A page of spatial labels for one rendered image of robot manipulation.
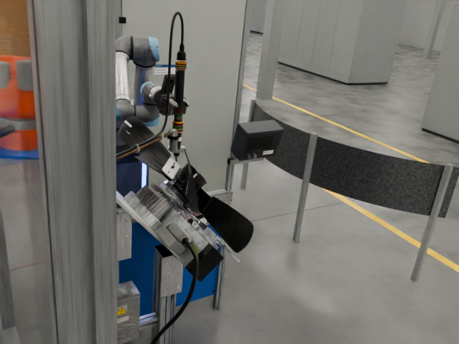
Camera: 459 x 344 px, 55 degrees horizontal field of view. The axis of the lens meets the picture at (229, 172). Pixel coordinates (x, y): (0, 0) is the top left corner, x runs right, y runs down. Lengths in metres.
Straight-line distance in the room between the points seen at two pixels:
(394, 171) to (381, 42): 8.80
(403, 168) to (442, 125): 4.71
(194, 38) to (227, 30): 0.32
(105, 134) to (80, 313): 0.13
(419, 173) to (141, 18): 2.36
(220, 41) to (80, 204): 3.68
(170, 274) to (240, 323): 1.13
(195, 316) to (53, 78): 2.73
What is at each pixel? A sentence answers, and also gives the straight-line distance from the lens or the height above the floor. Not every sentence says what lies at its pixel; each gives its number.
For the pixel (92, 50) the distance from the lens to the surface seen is 0.27.
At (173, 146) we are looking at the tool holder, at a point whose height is 1.33.
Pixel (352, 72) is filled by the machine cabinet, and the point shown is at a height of 0.32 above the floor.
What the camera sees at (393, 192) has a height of 0.68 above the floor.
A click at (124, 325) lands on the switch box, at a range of 1.84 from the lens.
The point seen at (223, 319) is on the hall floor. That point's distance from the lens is 2.95.
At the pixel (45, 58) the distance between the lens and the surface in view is 0.27.
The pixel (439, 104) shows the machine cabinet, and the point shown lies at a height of 0.51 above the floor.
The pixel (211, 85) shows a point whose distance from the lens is 3.98.
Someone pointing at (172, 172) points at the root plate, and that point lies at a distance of 1.79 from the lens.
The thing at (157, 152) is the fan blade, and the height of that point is 1.31.
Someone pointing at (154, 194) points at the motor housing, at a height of 1.18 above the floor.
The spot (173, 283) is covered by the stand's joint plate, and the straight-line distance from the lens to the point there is 1.94.
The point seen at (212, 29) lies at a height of 1.61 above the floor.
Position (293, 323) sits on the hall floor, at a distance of 3.02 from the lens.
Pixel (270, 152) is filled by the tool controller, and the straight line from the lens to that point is 2.59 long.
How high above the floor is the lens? 1.94
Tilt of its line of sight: 23 degrees down
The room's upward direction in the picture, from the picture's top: 6 degrees clockwise
